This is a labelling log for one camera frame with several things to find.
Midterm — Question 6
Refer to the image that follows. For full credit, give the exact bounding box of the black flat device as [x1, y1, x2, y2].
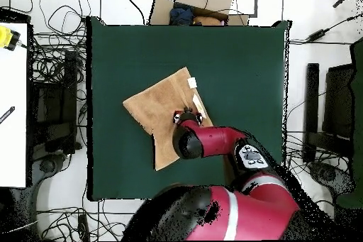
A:
[0, 7, 32, 24]

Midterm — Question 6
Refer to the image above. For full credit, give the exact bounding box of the black power strip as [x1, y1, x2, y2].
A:
[77, 214, 91, 241]

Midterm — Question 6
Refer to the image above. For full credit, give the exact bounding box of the dark stand foot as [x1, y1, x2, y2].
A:
[308, 160, 357, 196]
[32, 152, 72, 194]

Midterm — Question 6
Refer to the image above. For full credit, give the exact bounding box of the black marker pen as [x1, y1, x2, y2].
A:
[0, 106, 16, 125]

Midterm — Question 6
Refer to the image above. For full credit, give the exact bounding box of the yellow and black tool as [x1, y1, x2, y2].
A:
[0, 24, 28, 52]

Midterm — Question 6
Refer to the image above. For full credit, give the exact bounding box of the orange garment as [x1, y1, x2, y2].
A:
[192, 15, 223, 26]

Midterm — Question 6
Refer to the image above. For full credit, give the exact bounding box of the dark blue garment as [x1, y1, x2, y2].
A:
[169, 3, 195, 26]

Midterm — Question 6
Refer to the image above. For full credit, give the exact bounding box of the dark green hanging cloth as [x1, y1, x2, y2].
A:
[335, 37, 363, 209]

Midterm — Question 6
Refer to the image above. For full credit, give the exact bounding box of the black cable tangle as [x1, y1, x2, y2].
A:
[283, 132, 337, 206]
[36, 206, 134, 242]
[28, 0, 91, 84]

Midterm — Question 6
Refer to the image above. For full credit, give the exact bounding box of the black upright bar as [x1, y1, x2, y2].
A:
[303, 62, 320, 164]

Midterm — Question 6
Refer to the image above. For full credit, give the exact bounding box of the tan terry towel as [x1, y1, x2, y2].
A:
[122, 66, 214, 172]

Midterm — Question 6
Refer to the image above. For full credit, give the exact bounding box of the dark green table cloth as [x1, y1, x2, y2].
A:
[86, 16, 291, 202]

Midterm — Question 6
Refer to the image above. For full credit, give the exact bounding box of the white desk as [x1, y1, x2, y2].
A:
[0, 21, 29, 189]

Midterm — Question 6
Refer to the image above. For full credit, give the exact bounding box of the black equipment rack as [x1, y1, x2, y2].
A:
[28, 50, 82, 156]

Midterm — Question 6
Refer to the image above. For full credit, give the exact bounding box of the black power adapter with cable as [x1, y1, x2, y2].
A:
[306, 11, 363, 42]

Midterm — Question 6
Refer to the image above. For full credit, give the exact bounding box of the black flat panel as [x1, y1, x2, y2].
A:
[322, 64, 355, 158]

